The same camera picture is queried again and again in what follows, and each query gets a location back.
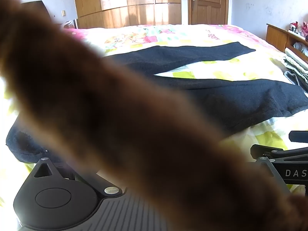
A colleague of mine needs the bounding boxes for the wooden wardrobe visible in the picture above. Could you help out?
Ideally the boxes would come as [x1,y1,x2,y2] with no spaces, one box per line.
[72,0,182,29]

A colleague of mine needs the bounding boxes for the stuffed toys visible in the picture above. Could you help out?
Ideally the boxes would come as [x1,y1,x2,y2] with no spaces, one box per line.
[288,21,308,37]

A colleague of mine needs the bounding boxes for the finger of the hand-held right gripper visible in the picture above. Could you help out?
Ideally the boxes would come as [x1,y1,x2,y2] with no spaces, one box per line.
[250,144,308,164]
[289,130,308,143]

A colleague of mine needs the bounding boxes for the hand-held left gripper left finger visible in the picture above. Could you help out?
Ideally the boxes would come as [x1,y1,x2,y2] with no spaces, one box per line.
[33,157,124,196]

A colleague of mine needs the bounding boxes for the bed with colourful floral sheet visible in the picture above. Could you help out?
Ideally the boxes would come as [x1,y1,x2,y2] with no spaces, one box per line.
[0,23,308,208]

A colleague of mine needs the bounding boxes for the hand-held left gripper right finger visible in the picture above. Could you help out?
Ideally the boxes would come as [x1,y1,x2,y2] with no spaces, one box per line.
[254,157,292,194]

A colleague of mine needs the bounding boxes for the dark brown nightstand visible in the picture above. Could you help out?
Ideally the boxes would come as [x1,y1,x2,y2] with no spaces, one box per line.
[21,0,60,25]

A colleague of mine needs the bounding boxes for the black pants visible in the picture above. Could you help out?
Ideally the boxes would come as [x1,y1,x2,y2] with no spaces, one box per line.
[5,41,308,163]

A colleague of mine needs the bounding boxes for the blurred brown fuzzy strip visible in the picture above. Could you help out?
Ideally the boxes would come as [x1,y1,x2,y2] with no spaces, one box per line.
[0,0,308,231]

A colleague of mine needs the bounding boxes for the light folded cloth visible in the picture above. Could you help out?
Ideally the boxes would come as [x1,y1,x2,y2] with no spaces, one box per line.
[284,48,308,77]

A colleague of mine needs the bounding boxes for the wooden headboard cabinet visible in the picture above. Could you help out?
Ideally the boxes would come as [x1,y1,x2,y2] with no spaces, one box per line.
[266,23,308,54]

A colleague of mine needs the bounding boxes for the wooden door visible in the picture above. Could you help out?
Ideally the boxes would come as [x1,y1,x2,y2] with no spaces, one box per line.
[188,0,229,25]

